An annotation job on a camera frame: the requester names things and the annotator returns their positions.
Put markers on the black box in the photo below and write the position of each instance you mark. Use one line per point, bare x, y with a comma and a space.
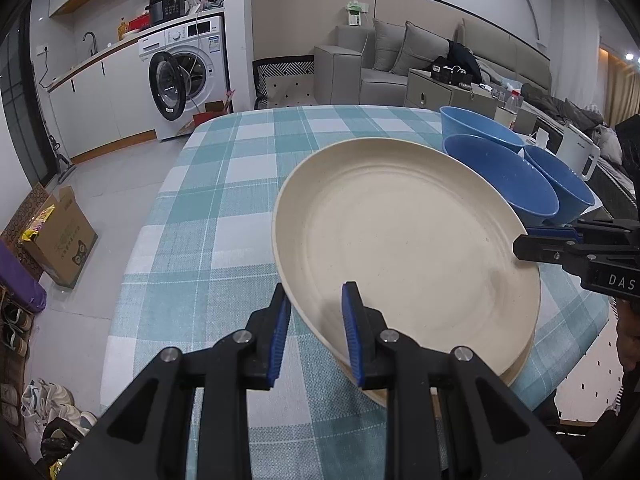
450, 72

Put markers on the red label plastic bottle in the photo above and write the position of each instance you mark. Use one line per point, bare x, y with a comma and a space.
514, 101

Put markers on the cardboard box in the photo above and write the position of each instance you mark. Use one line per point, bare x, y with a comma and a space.
60, 240

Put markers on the purple bag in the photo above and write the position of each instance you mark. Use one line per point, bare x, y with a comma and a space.
20, 280

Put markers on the grey cushion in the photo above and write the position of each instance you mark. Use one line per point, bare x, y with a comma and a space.
387, 45
420, 50

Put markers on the white electric kettle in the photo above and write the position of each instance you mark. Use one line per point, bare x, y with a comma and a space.
575, 150

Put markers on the black bag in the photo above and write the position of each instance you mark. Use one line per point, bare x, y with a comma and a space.
60, 440

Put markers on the cream tumbler cup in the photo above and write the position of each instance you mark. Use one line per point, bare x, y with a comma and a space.
504, 117

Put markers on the dark glass door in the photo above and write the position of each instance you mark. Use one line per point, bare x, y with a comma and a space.
20, 110

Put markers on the red box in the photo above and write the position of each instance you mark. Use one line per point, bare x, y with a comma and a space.
139, 22

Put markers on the white washing machine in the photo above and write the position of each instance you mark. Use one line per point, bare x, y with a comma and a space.
200, 40

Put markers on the black jacket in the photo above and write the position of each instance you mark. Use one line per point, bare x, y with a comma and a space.
462, 60

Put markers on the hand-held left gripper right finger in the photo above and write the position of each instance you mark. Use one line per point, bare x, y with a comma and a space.
352, 335

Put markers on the grey blanket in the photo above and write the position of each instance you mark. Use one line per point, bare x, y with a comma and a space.
570, 107

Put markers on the black pressure cooker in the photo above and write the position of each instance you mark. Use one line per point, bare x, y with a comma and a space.
167, 7

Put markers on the grey side cabinet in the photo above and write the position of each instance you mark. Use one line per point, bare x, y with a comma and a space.
430, 92

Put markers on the yellow bottle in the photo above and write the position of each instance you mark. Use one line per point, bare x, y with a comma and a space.
122, 30

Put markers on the teal checked tablecloth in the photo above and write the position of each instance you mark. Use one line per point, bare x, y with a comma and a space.
225, 185

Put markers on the black white patterned chair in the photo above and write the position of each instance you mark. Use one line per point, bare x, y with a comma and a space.
285, 85

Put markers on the kitchen faucet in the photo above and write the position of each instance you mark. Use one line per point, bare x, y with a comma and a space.
91, 40

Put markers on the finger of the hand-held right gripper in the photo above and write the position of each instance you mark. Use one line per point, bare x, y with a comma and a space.
600, 230
545, 250

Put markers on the grey sofa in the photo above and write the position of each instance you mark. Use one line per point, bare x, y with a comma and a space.
340, 70

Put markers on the white lower kitchen cabinets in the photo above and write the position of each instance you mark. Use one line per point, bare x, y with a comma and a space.
100, 105

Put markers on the upright floor mop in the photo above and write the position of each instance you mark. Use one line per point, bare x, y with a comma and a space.
59, 160

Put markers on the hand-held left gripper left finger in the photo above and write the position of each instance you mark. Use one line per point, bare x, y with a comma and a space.
277, 340

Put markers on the white sneaker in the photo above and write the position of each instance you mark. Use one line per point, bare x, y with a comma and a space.
47, 397

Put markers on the white dotted rug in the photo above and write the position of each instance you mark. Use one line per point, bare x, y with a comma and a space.
590, 390

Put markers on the blue bowl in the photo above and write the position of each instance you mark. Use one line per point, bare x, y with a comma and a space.
500, 170
565, 185
475, 120

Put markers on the small open red carton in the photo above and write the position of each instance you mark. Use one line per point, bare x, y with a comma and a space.
215, 110

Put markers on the beige curtain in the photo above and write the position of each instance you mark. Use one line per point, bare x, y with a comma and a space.
617, 85

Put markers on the green white wall device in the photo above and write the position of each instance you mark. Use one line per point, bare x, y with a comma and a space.
356, 14

